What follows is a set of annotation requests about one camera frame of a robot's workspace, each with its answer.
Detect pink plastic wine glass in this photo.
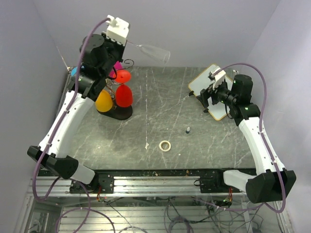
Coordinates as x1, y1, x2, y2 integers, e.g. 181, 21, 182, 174
108, 61, 123, 77

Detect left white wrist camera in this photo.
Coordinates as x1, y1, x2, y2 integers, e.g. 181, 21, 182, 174
106, 15, 130, 47

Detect red plastic wine glass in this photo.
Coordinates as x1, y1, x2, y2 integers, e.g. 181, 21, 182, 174
115, 70, 133, 108

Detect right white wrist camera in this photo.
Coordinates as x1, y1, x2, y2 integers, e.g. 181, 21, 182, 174
208, 68, 226, 90

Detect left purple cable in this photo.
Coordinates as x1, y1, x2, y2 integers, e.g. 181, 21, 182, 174
31, 18, 116, 233

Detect purple cable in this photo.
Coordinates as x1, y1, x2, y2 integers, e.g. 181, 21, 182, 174
191, 63, 286, 214
31, 18, 116, 233

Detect aluminium mounting rail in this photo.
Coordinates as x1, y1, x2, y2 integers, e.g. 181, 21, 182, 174
36, 168, 257, 198

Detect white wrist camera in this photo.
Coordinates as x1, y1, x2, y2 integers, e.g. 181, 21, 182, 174
106, 15, 130, 47
208, 68, 226, 90

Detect blue plastic wine glass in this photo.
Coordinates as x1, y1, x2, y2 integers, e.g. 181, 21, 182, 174
70, 66, 84, 76

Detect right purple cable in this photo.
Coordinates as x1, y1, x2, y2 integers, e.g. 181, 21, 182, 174
191, 63, 286, 214

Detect orange plastic wine glass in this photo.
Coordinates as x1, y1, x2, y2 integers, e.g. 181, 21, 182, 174
95, 90, 113, 113

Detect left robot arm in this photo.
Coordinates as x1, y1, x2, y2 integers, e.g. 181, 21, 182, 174
27, 33, 127, 193

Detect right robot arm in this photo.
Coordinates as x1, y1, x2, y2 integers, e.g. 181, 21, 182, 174
198, 72, 296, 203

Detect copper wire glass rack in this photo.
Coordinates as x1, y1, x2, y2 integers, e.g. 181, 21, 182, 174
97, 59, 134, 120

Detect white board yellow rim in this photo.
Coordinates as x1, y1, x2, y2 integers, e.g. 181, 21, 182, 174
188, 64, 226, 121

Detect clear plastic cup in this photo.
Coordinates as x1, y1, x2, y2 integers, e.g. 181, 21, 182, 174
127, 41, 171, 64

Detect white tape roll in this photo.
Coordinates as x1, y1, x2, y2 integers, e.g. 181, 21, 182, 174
159, 140, 172, 152

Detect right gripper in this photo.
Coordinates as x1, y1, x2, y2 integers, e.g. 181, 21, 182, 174
196, 78, 237, 108

